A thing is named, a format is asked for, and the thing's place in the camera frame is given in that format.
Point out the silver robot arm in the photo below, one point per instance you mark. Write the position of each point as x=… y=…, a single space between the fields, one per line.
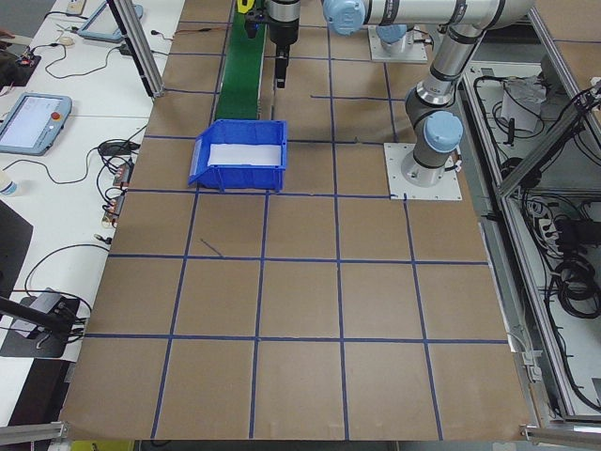
x=451 y=61

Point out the green conveyor belt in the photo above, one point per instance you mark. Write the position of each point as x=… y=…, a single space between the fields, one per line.
x=239 y=80

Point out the white foam bin liner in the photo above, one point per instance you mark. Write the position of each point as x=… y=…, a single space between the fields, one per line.
x=244 y=155

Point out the blue plastic storage bin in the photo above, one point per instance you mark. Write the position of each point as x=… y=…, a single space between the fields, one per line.
x=244 y=178

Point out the grey-blue teach pendant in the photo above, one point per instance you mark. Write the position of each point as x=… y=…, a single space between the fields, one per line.
x=28 y=124
x=110 y=23

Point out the beige computer mouse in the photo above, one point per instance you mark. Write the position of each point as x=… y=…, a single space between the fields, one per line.
x=66 y=42

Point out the white crumpled plastic bag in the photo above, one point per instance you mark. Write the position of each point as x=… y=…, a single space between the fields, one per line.
x=521 y=101

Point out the red black electronics module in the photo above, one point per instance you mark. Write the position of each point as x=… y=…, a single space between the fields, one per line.
x=27 y=60

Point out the white side desk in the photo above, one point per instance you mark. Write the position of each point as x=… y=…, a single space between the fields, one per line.
x=61 y=225

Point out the white paper cup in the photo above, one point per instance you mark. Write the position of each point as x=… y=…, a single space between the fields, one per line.
x=8 y=187

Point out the white power strip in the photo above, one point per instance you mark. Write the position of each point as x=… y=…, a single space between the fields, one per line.
x=547 y=225

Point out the black monitor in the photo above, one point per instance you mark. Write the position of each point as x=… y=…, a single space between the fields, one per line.
x=11 y=253

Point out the small silver device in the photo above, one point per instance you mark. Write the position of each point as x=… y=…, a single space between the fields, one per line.
x=47 y=300

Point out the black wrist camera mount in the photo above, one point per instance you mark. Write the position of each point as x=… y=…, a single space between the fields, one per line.
x=256 y=23

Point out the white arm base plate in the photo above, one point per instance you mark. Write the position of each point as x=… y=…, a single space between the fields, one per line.
x=446 y=188
x=418 y=55

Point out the aluminium profile post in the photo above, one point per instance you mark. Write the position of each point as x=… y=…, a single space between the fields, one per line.
x=141 y=47

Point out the metal bar frame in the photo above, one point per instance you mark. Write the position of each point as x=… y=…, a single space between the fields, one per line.
x=540 y=151

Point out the black camera stand base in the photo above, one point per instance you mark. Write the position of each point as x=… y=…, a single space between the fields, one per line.
x=28 y=347

